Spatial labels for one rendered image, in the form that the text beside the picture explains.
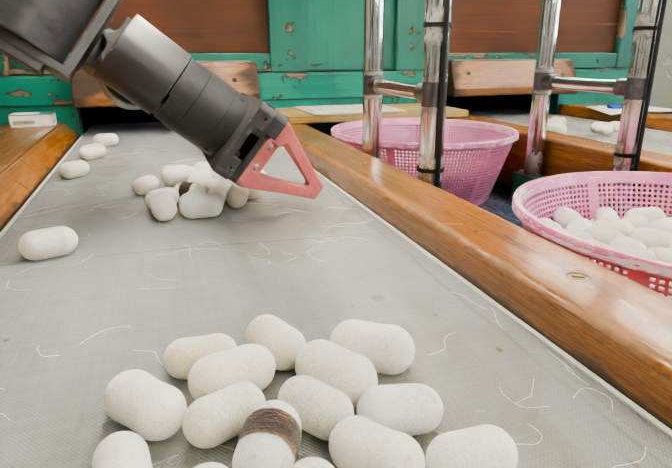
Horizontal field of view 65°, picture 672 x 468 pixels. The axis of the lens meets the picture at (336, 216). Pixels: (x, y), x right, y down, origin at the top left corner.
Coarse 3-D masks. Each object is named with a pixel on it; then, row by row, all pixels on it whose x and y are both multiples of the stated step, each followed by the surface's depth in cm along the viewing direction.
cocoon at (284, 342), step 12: (252, 324) 25; (264, 324) 24; (276, 324) 24; (252, 336) 24; (264, 336) 24; (276, 336) 23; (288, 336) 23; (300, 336) 24; (276, 348) 23; (288, 348) 23; (300, 348) 23; (276, 360) 23; (288, 360) 23
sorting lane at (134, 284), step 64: (64, 192) 54; (128, 192) 54; (320, 192) 54; (0, 256) 37; (64, 256) 37; (128, 256) 37; (192, 256) 37; (256, 256) 37; (320, 256) 37; (384, 256) 37; (0, 320) 29; (64, 320) 29; (128, 320) 29; (192, 320) 29; (320, 320) 29; (384, 320) 29; (448, 320) 29; (512, 320) 29; (0, 384) 23; (64, 384) 23; (384, 384) 23; (448, 384) 23; (512, 384) 23; (576, 384) 23; (0, 448) 19; (64, 448) 19; (192, 448) 19; (320, 448) 19; (576, 448) 19; (640, 448) 19
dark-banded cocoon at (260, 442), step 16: (272, 400) 19; (256, 432) 17; (240, 448) 17; (256, 448) 17; (272, 448) 17; (288, 448) 17; (240, 464) 17; (256, 464) 16; (272, 464) 16; (288, 464) 17
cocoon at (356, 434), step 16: (352, 416) 18; (336, 432) 18; (352, 432) 18; (368, 432) 17; (384, 432) 17; (400, 432) 18; (336, 448) 17; (352, 448) 17; (368, 448) 17; (384, 448) 17; (400, 448) 17; (416, 448) 17; (336, 464) 18; (352, 464) 17; (368, 464) 17; (384, 464) 17; (400, 464) 16; (416, 464) 17
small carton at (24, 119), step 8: (24, 112) 84; (32, 112) 84; (40, 112) 84; (48, 112) 84; (16, 120) 81; (24, 120) 82; (32, 120) 82; (40, 120) 82; (48, 120) 83; (56, 120) 86
